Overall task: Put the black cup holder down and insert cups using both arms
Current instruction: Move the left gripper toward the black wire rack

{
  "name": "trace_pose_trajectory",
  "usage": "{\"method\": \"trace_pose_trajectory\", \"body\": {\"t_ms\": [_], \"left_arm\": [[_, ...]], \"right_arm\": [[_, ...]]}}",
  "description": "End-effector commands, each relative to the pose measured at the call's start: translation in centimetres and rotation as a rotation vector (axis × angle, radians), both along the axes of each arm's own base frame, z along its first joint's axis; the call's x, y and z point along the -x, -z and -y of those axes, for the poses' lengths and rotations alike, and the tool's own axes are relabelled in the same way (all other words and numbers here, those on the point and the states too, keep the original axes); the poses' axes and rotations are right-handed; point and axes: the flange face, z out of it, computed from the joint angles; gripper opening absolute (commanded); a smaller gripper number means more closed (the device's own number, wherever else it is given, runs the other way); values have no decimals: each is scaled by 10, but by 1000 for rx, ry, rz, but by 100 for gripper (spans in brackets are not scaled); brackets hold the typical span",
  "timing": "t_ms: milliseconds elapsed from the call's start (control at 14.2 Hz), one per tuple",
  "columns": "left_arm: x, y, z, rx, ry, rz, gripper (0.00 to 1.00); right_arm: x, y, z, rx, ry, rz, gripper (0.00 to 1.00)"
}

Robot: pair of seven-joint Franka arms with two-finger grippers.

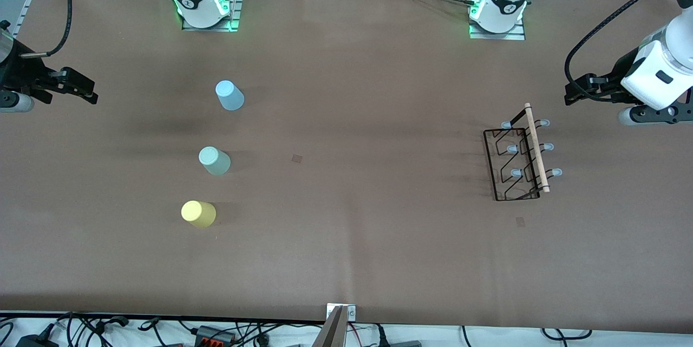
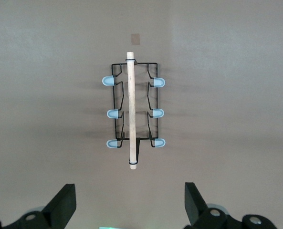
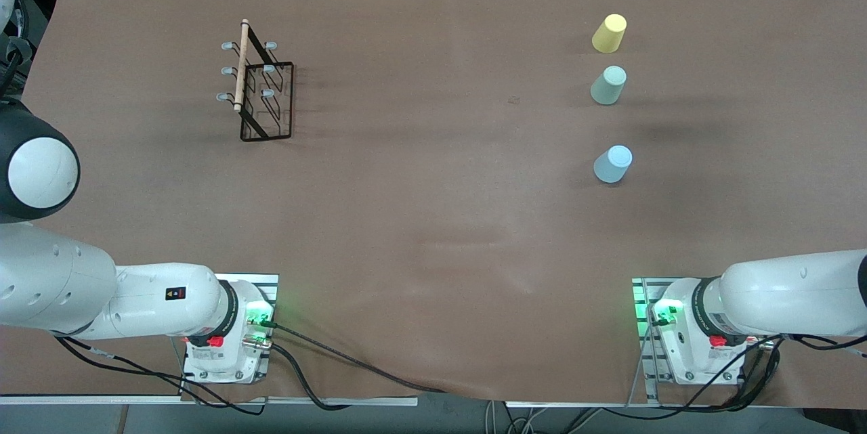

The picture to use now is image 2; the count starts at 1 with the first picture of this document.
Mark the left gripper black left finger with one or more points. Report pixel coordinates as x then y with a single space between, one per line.
60 210

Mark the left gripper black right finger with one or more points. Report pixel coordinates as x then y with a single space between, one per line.
195 207

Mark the small brown tape mark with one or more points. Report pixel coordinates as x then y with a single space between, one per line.
135 39

